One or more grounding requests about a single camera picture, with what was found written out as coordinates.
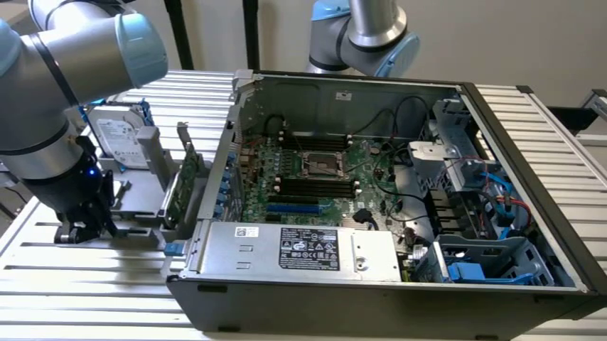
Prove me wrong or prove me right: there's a black frame post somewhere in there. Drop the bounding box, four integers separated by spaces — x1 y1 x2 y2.
242 0 263 70
163 0 196 70

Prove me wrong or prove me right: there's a silver power supply unit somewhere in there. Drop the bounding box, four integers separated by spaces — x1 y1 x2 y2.
195 221 406 283

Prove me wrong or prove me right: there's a black expansion slot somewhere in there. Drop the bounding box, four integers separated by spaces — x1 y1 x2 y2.
270 195 320 205

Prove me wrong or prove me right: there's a black RAM slot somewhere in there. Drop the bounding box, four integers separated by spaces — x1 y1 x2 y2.
274 178 359 184
274 182 359 188
280 138 352 144
274 186 359 193
280 146 352 152
274 190 359 197
280 134 352 140

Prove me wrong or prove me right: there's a blue SATA wire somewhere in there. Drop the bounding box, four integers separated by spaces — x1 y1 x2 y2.
478 170 517 239

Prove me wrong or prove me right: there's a CPU socket with metal frame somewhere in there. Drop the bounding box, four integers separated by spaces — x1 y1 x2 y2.
295 150 355 179

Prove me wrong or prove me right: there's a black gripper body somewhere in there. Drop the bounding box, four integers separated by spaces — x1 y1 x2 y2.
24 166 120 247

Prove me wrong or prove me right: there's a black open PC case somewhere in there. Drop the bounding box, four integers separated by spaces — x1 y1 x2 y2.
166 69 607 334

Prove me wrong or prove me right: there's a blue plastic disk carrier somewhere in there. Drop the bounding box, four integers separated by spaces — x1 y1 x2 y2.
447 261 486 284

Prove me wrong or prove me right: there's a black box beside table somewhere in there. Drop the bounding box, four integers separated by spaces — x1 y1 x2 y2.
546 105 605 136

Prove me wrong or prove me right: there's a grey disk bay cage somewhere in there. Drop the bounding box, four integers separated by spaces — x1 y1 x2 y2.
416 233 557 287

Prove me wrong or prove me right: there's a hard disk with white label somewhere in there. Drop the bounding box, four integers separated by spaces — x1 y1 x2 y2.
88 106 150 172

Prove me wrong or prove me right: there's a grey and white bracket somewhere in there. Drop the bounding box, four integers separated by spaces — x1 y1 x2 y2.
407 141 449 166

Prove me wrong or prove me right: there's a green motherboard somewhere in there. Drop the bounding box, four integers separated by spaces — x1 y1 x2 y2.
236 137 406 229

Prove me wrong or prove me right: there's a long black arched wire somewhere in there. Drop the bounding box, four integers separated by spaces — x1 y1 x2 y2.
354 94 434 139

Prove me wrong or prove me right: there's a black power plug wire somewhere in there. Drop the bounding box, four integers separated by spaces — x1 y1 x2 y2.
352 208 376 230

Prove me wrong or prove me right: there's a short black looped wire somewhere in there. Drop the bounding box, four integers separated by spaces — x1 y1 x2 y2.
264 114 287 138

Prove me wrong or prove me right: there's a red SATA wire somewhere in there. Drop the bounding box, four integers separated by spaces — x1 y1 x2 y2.
501 197 534 229

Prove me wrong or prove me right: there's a silver optical drive cage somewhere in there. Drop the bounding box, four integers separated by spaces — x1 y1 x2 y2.
429 98 505 193

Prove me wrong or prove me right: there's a black fan shroud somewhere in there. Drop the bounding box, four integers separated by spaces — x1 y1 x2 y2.
421 187 481 236

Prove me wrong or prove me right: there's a grey parts rack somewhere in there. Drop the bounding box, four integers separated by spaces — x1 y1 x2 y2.
66 106 215 250

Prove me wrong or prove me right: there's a green graphics card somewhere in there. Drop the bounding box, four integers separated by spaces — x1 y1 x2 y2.
163 121 202 229

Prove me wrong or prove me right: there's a blue expansion slot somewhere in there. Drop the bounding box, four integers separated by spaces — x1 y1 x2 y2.
266 204 320 215

